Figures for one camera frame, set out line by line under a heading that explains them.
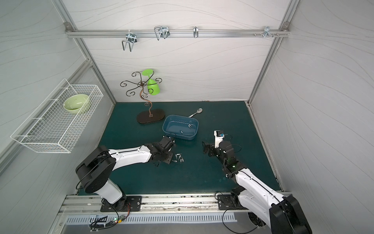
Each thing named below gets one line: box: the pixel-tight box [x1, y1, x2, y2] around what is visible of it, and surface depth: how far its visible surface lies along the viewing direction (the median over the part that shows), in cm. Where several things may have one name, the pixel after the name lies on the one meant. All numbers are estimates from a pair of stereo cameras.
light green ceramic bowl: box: [63, 94, 89, 114], surface depth 73 cm
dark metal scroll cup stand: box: [120, 71, 166, 125], surface depth 95 cm
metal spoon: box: [187, 107, 204, 118], surface depth 117 cm
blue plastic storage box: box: [162, 114, 199, 141], surface depth 107 cm
